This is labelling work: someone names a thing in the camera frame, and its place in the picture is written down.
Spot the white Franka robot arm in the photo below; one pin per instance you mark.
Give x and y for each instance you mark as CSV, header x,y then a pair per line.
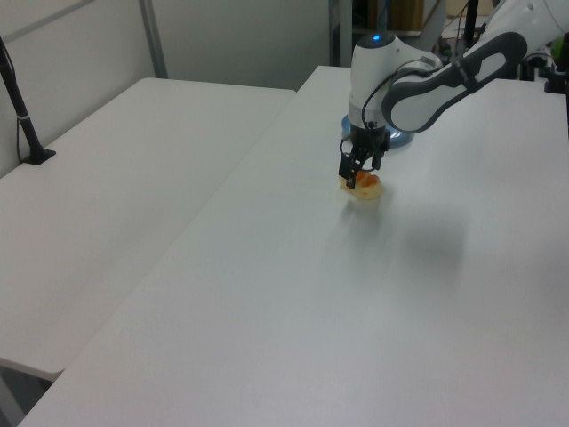
x,y
422,102

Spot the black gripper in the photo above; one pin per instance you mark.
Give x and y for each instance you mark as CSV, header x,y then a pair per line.
x,y
366,142

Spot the black mount with green part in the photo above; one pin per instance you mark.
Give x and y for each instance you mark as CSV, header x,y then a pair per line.
x,y
555,66

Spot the bread with orange topping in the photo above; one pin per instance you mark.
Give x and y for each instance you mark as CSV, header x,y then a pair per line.
x,y
368,189

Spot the blue round plate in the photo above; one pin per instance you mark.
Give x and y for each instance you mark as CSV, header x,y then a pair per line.
x,y
400,139

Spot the black pole with clamp base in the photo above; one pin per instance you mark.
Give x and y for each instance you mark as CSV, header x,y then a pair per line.
x,y
18,107

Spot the grey metal partition post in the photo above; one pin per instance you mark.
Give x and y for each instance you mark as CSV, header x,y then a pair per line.
x,y
153,40

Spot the thin black stand pole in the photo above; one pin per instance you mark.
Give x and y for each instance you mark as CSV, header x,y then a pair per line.
x,y
472,20

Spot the brown cardboard box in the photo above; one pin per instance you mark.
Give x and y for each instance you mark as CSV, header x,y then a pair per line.
x,y
400,13

